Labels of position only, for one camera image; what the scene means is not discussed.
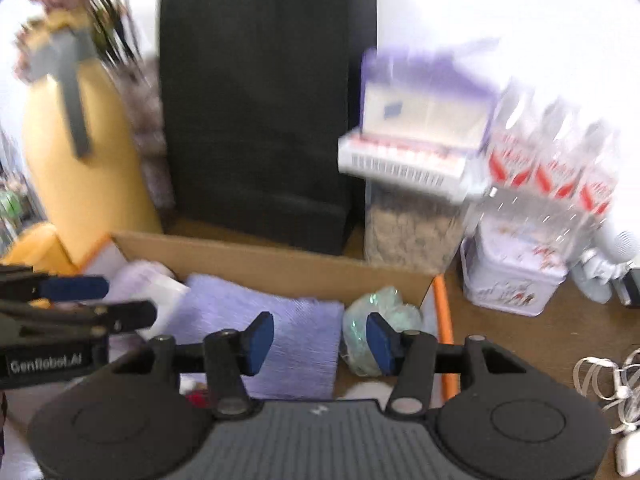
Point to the black charger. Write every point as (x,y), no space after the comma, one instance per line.
(630,287)

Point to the printed tin box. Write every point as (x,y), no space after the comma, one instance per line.
(510,275)

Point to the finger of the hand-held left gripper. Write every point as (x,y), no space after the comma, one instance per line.
(130,315)
(75,287)

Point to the purple wipes pack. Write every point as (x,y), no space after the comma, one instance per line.
(425,115)

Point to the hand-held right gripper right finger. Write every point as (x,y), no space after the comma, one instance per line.
(380,344)

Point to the white robot speaker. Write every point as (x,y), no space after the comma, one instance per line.
(600,270)

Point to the iridescent plastic bag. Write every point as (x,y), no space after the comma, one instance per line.
(357,325)

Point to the white earbuds case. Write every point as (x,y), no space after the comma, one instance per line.
(629,457)

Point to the red cardboard box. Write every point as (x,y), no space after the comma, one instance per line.
(250,260)

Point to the storage rack with bottles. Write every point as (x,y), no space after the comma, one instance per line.
(10,200)

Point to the black paper bag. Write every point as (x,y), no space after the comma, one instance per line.
(260,110)

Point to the clear nut container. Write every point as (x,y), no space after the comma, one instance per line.
(410,235)

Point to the dried pink flowers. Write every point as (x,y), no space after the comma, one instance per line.
(107,35)

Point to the purple knit cloth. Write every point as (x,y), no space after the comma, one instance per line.
(300,330)

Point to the lilac towel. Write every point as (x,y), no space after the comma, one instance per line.
(150,285)

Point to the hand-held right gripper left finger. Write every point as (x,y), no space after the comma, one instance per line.
(260,341)

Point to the flat white box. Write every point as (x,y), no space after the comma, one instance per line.
(400,165)

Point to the pink mesh flower wrap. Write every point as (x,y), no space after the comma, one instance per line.
(145,135)

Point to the yellow mug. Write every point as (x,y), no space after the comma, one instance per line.
(40,250)

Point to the yellow thermos jug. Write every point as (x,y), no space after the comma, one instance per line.
(75,185)

